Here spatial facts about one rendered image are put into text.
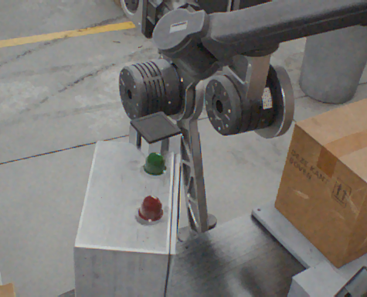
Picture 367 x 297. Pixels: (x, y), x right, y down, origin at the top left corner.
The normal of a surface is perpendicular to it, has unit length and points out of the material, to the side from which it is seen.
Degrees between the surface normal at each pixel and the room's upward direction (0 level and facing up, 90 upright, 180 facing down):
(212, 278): 0
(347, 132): 0
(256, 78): 90
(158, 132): 0
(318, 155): 90
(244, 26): 46
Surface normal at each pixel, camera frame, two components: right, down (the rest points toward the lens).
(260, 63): 0.44, 0.58
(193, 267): 0.09, -0.78
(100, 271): -0.02, 0.62
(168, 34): -0.55, -0.41
